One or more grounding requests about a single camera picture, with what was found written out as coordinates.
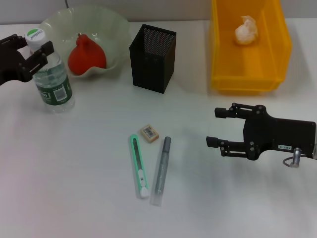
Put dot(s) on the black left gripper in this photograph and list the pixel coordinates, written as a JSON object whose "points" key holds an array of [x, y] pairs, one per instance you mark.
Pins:
{"points": [[8, 67]]}

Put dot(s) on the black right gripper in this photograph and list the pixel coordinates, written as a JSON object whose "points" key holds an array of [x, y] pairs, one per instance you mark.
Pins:
{"points": [[280, 134]]}

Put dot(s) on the clear green-label water bottle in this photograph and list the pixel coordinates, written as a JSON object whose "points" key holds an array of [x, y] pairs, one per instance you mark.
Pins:
{"points": [[55, 86]]}

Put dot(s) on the white paper ball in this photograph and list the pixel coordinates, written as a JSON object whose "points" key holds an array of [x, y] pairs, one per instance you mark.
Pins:
{"points": [[246, 31]]}

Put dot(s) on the beige eraser with barcode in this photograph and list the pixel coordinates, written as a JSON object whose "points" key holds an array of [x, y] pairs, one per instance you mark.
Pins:
{"points": [[149, 134]]}

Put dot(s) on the grey pen in clear sleeve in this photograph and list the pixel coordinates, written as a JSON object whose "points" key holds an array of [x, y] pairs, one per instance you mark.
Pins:
{"points": [[162, 168]]}

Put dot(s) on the pale green glass fruit plate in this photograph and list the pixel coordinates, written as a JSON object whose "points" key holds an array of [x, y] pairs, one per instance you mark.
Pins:
{"points": [[94, 27]]}

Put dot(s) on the green utility knife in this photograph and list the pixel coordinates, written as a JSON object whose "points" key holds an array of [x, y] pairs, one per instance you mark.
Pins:
{"points": [[138, 163]]}

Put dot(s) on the black mesh pen holder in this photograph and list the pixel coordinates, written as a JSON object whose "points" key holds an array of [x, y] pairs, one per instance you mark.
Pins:
{"points": [[153, 67]]}

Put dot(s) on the yellow plastic bin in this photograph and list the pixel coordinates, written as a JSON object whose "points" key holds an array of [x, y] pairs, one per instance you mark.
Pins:
{"points": [[247, 62]]}

